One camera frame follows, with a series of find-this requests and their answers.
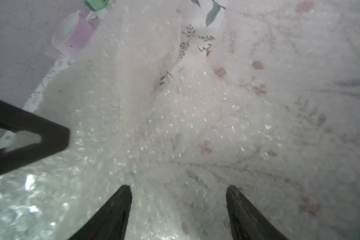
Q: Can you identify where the bubble wrap around vase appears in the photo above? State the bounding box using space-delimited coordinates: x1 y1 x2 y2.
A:
154 1 360 240

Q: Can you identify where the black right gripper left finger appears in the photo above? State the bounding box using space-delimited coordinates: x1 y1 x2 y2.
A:
70 185 132 240

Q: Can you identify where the bubble wrap sheet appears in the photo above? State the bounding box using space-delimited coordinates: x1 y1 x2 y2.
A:
0 6 181 240

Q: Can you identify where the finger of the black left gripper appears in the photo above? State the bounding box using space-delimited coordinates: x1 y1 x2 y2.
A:
0 100 71 176

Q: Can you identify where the green small box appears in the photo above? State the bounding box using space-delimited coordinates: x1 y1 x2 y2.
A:
84 0 109 12

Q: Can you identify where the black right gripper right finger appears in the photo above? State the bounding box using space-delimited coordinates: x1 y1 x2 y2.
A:
226 185 287 240

